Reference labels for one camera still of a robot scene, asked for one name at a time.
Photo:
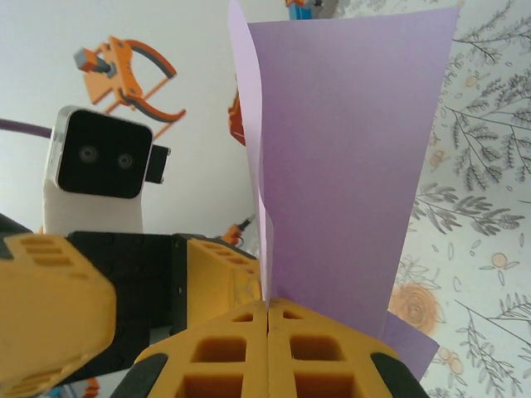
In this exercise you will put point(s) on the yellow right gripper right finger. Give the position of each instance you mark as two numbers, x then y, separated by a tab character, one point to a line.
282	373

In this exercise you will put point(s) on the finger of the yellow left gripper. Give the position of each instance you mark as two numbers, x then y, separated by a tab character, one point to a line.
224	282
50	315

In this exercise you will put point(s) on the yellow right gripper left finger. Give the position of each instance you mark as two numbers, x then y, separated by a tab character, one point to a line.
257	373

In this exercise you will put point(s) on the purple square paper sheet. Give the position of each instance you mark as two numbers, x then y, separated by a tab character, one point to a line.
340	166

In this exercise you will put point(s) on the floral print table mat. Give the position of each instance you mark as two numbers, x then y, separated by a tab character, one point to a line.
489	207

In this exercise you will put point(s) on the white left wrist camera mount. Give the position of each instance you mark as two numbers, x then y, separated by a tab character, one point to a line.
91	215

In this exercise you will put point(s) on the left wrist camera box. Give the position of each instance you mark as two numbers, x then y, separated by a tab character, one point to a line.
103	153

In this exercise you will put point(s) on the orange gripper wall sticker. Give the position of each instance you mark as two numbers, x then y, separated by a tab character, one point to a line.
124	79

